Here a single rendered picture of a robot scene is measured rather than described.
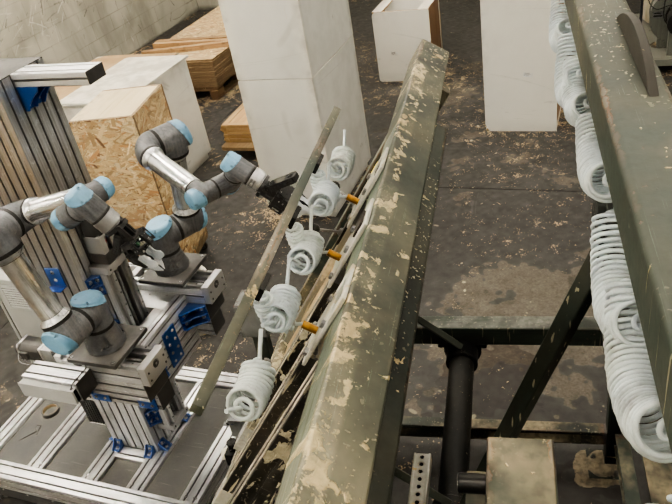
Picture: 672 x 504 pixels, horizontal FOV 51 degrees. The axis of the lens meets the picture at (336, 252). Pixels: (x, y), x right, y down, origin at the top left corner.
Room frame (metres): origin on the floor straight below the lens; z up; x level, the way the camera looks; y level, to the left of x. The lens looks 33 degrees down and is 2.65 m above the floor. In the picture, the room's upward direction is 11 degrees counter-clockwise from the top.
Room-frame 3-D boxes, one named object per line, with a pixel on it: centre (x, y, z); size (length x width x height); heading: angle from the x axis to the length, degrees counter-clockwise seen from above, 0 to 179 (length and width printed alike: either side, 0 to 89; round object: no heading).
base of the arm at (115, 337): (2.14, 0.92, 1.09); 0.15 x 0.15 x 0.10
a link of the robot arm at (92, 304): (2.13, 0.93, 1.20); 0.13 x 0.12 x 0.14; 151
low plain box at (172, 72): (5.71, 1.42, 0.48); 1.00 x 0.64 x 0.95; 154
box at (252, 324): (2.40, 0.39, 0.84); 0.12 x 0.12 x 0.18; 73
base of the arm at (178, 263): (2.58, 0.71, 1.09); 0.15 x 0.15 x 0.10
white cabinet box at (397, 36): (7.13, -1.15, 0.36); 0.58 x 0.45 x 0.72; 64
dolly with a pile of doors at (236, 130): (6.03, 0.49, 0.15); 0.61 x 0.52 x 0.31; 154
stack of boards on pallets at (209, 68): (8.76, 0.84, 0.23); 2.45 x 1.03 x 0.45; 154
